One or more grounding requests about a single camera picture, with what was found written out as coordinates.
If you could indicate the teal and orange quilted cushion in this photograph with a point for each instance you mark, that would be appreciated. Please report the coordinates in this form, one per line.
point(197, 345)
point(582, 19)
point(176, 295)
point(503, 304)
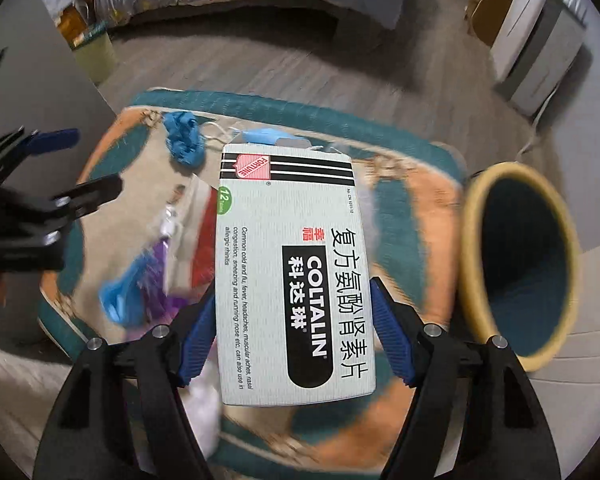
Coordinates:
point(420, 240)

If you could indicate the brown cardboard box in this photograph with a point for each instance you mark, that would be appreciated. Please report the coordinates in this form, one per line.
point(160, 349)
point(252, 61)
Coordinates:
point(487, 10)

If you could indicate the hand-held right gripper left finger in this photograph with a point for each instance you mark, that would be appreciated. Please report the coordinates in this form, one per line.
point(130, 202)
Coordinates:
point(200, 340)

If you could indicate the orange wooden cabinet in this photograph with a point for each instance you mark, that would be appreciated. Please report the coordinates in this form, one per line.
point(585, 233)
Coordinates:
point(72, 25)

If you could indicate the purple wrapper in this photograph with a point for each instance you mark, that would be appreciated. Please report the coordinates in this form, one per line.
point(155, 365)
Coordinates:
point(162, 280)

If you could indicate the white medicine box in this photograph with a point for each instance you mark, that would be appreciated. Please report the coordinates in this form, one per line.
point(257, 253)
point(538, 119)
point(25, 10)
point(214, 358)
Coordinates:
point(260, 260)

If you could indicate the light blue crumpled plastic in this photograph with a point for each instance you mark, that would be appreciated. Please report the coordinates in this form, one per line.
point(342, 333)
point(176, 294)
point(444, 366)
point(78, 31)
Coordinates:
point(122, 295)

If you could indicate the red packet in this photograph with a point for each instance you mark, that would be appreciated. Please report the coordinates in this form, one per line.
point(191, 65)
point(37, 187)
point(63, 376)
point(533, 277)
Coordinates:
point(204, 265)

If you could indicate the pale green bin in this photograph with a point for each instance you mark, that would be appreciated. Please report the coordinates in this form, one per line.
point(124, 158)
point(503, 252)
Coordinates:
point(97, 57)

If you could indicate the clear plastic wrapper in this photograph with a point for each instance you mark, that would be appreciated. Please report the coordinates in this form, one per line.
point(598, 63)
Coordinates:
point(171, 215)

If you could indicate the yellow and teal waste bin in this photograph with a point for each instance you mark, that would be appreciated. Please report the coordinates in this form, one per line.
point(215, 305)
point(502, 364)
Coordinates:
point(525, 270)

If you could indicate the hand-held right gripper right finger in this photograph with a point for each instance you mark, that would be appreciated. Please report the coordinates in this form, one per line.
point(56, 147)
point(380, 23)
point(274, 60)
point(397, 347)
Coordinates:
point(390, 330)

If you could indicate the light blue face mask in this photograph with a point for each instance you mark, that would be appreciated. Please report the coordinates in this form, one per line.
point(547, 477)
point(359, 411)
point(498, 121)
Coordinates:
point(262, 136)

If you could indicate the white and grey appliance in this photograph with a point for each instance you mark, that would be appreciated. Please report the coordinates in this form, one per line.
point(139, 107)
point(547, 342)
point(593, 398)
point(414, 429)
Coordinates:
point(540, 50)

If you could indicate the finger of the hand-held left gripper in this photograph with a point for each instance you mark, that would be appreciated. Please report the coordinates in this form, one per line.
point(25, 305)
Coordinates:
point(55, 138)
point(87, 193)

